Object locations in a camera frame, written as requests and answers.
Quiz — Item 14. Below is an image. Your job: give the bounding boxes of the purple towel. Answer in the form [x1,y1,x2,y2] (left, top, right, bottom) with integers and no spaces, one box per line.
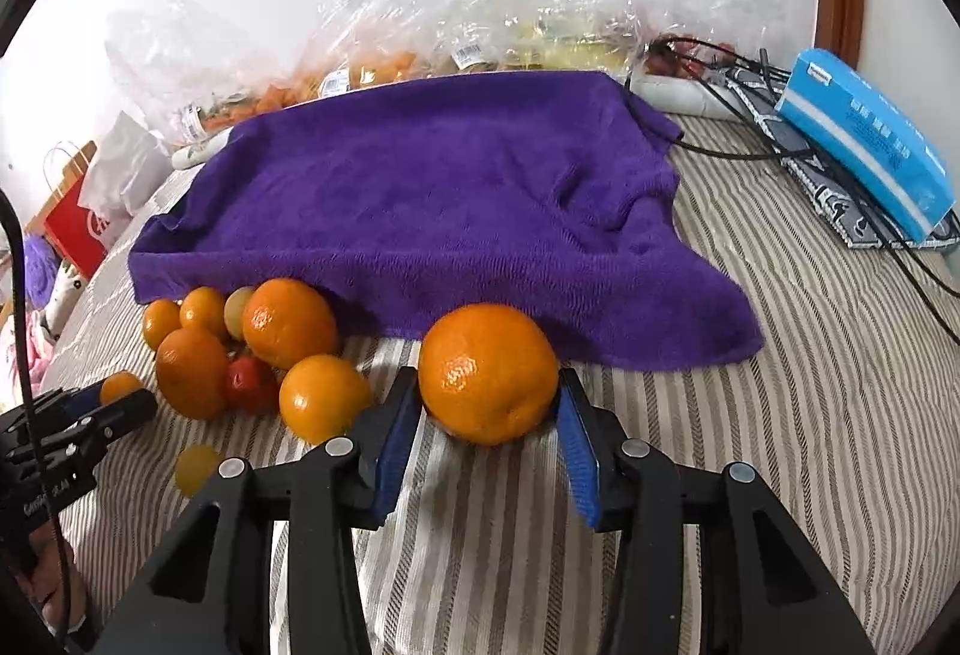
[128,72,763,371]

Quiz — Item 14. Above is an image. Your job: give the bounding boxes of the purple plush toy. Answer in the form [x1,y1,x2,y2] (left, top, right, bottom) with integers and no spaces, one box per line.
[25,235,62,309]

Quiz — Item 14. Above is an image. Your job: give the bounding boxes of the small red tomato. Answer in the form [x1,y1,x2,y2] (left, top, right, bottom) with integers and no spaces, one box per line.
[223,354,280,416]

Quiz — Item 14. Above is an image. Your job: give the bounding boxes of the blue tissue pack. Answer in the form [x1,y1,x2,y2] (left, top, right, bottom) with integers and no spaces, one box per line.
[776,47,955,242]

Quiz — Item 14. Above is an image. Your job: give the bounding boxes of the white plastic bag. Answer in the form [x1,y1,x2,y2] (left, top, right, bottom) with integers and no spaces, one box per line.
[78,112,172,221]

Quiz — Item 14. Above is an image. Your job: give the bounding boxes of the large orange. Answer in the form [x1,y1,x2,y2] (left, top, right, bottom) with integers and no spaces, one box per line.
[241,278,340,371]
[418,304,558,447]

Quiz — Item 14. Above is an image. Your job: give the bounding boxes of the red paper shopping bag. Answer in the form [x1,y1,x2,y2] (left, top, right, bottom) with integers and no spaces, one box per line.
[25,142,109,278]

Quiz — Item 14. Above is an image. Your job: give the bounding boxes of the greenish yellow round fruit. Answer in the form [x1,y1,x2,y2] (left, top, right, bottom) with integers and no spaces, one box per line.
[223,286,254,343]

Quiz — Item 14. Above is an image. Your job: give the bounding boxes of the white power strip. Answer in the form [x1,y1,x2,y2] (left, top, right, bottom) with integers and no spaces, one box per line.
[630,73,743,121]

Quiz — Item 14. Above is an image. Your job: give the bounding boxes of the left hand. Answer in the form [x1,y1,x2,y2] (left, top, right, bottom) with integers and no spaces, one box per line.
[26,524,88,632]

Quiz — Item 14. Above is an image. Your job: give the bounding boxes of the small orange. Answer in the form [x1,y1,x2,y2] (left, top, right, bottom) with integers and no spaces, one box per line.
[142,299,181,351]
[179,286,228,340]
[99,371,143,405]

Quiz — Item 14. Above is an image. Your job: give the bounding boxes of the patterned grey pouch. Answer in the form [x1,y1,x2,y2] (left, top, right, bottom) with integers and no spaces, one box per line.
[724,68,958,256]

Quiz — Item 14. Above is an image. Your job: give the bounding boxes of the black cable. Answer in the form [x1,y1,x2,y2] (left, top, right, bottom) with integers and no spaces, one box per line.
[644,34,960,350]

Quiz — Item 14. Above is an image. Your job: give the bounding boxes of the clear plastic bags of fruit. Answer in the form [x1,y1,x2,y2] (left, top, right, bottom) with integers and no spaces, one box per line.
[106,0,789,150]

